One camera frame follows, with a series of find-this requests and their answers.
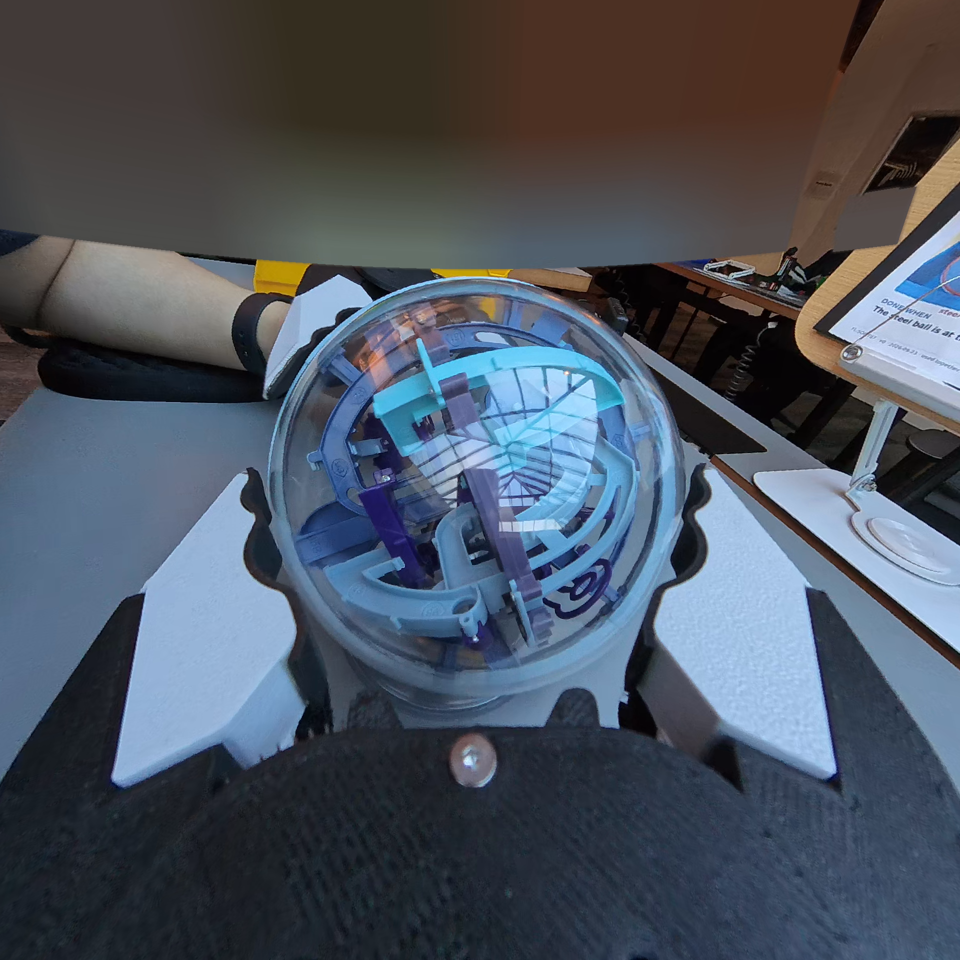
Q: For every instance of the black wrist rest pad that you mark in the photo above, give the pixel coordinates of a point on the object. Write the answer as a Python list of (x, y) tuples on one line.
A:
[(135, 379)]

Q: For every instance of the wooden desk with clutter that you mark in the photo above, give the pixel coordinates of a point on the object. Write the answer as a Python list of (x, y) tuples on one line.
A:
[(742, 296)]

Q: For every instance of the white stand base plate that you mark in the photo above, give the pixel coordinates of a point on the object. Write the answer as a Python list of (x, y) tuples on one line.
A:
[(810, 495)]

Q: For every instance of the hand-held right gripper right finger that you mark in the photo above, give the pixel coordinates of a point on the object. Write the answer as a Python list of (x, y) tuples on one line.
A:
[(735, 652)]

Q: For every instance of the instruction sheet on wooden stand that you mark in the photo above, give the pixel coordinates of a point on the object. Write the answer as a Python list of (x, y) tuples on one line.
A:
[(870, 270)]

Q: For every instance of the black wall poster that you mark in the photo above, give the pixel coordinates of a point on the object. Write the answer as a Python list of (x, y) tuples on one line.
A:
[(915, 157)]

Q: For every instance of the person's left forearm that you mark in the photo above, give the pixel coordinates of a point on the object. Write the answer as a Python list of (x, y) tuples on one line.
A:
[(150, 307)]

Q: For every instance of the clear plastic ball stand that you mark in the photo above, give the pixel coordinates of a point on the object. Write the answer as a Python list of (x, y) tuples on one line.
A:
[(450, 703)]

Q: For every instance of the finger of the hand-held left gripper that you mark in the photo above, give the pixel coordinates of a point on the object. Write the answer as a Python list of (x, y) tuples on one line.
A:
[(307, 315), (616, 315)]

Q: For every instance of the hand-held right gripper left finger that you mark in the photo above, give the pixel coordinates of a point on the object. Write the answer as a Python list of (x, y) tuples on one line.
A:
[(210, 660)]

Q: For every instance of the yellow plastic bin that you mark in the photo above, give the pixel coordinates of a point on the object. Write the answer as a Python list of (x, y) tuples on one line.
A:
[(274, 277)]

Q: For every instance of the clear maze ball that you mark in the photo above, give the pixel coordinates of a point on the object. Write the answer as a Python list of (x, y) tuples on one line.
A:
[(480, 487)]

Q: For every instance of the person's blue shirt torso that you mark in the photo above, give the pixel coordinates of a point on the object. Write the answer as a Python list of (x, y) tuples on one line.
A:
[(11, 240)]

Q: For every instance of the black smartwatch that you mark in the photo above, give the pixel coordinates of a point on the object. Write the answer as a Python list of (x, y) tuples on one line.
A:
[(244, 330)]

